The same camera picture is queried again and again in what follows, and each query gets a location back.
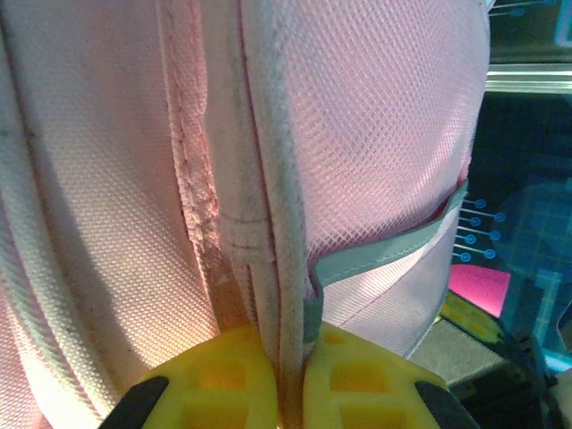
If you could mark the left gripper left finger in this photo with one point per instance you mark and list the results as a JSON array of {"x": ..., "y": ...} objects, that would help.
[{"x": 259, "y": 380}]

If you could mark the pink backpack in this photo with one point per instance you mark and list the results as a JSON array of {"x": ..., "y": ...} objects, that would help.
[{"x": 134, "y": 179}]

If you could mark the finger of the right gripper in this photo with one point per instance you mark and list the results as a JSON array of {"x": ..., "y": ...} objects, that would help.
[{"x": 469, "y": 317}]

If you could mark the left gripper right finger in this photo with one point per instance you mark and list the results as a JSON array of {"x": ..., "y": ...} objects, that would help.
[{"x": 322, "y": 380}]

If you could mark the aluminium side rail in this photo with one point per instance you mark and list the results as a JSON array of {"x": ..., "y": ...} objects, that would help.
[{"x": 527, "y": 78}]

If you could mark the pink plastic goblet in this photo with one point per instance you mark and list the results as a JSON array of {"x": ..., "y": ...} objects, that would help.
[{"x": 478, "y": 286}]

